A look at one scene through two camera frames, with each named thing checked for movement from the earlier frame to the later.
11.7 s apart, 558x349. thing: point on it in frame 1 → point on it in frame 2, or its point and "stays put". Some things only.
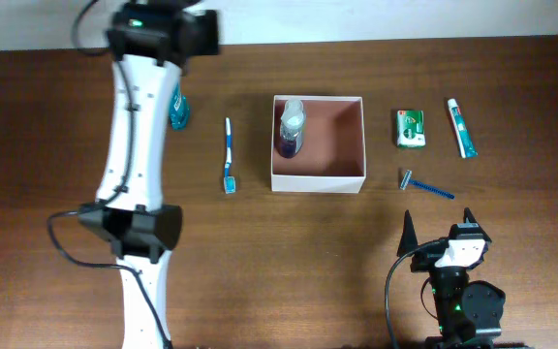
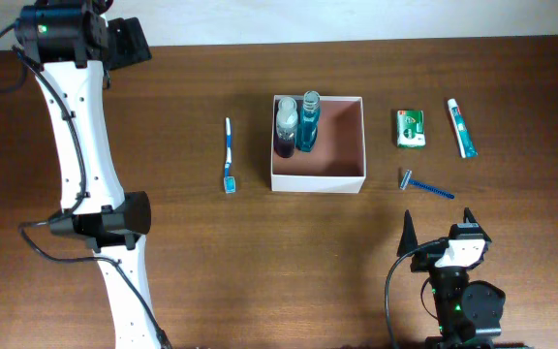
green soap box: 411,128 stays put
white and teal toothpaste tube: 465,142 stays put
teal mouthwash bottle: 178,110 → 309,120
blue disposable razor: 406,181 stays put
